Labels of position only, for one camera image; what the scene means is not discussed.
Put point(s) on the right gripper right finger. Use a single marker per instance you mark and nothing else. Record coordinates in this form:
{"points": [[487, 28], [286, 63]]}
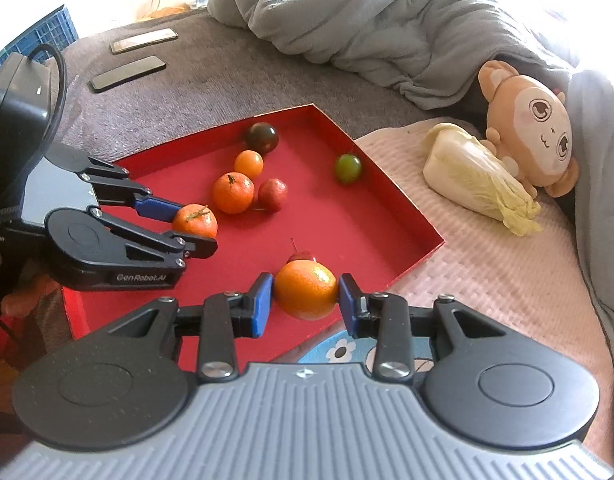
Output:
{"points": [[477, 377]]}

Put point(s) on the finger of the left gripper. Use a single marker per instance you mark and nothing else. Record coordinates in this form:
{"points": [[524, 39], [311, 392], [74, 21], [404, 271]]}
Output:
{"points": [[96, 251], [111, 183]]}

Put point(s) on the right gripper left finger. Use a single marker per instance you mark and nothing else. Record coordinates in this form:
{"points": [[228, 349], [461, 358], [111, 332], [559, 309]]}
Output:
{"points": [[128, 380]]}

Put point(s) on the orange tangerine with stem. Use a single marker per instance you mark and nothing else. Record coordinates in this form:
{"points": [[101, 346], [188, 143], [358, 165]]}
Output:
{"points": [[233, 193]]}

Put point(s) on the red apple with stem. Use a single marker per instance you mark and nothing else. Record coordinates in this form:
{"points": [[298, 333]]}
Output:
{"points": [[299, 254]]}

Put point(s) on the large orange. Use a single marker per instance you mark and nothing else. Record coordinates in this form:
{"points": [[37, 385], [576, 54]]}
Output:
{"points": [[306, 290]]}

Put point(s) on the grey sofa cover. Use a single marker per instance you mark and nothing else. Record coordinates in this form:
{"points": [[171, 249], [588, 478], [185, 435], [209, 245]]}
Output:
{"points": [[215, 75]]}

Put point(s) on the black phone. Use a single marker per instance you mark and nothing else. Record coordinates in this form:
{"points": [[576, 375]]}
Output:
{"points": [[127, 72]]}

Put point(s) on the pink quilted mat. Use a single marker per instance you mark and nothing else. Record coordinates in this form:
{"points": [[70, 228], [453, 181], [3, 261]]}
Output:
{"points": [[532, 283]]}

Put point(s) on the small orange tomato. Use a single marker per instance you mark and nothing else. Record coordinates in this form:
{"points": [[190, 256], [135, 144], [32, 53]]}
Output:
{"points": [[250, 163]]}

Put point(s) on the light-coloured phone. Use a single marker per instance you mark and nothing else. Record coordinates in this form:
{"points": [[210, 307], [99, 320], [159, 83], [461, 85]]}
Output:
{"points": [[143, 40]]}

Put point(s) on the blue plastic crate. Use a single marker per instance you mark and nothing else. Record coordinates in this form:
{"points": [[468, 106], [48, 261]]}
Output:
{"points": [[56, 28]]}

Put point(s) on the dark purple tomato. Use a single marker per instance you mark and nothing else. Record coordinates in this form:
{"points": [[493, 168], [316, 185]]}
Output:
{"points": [[262, 138]]}

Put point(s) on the blue bear plate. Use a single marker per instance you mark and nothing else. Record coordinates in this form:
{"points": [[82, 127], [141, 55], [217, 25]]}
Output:
{"points": [[340, 348]]}

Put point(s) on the small red apple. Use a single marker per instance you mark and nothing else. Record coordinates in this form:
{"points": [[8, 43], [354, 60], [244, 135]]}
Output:
{"points": [[272, 195]]}

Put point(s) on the red cardboard tray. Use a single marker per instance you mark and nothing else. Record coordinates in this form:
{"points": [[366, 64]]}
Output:
{"points": [[370, 228]]}

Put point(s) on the napa cabbage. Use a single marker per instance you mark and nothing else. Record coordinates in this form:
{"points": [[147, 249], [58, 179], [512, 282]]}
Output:
{"points": [[462, 170]]}

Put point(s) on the green tomato far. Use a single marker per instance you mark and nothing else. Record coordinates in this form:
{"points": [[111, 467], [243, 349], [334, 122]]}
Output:
{"points": [[348, 168]]}

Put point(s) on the monkey plush toy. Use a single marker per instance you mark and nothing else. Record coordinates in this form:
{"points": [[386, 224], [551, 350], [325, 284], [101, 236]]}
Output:
{"points": [[528, 130]]}

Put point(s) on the grey-blue blanket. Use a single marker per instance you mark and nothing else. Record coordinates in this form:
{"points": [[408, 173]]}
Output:
{"points": [[430, 51]]}

